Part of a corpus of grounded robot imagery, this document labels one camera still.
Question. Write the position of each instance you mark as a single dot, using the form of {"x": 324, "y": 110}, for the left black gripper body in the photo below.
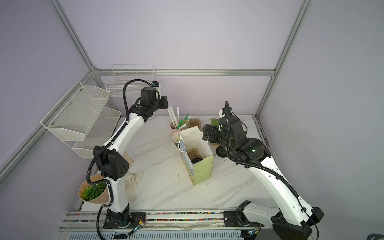
{"x": 155, "y": 105}

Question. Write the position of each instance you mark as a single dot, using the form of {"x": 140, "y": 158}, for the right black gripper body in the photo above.
{"x": 223, "y": 142}

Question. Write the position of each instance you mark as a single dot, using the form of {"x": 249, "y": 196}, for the green paper gift bag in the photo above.
{"x": 201, "y": 171}

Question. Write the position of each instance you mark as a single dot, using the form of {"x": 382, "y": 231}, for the black plastic cup lid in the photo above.
{"x": 196, "y": 160}

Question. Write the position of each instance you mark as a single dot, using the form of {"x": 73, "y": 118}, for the green napkin stack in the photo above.
{"x": 215, "y": 122}

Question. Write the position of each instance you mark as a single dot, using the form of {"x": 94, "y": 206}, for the single brown pulp cup carrier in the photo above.
{"x": 193, "y": 154}

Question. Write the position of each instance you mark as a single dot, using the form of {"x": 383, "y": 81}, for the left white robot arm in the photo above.
{"x": 109, "y": 165}

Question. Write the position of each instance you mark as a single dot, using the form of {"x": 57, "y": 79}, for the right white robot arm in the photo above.
{"x": 293, "y": 218}

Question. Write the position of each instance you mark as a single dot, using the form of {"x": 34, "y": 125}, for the stacked paper coffee cup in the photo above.
{"x": 176, "y": 139}

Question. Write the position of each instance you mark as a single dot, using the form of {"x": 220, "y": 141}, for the brown pulp cup carriers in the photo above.
{"x": 194, "y": 123}

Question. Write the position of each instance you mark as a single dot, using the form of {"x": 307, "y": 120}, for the pink straw holder cup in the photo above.
{"x": 173, "y": 129}

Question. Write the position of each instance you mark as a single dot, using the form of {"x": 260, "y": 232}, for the white mesh two-tier shelf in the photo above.
{"x": 82, "y": 119}

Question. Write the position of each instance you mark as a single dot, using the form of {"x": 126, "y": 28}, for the paper bowl with greens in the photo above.
{"x": 95, "y": 194}

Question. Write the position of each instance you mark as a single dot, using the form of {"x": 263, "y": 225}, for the white wire basket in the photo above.
{"x": 121, "y": 74}

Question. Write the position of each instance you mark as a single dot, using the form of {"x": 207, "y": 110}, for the aluminium frame rail base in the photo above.
{"x": 221, "y": 224}

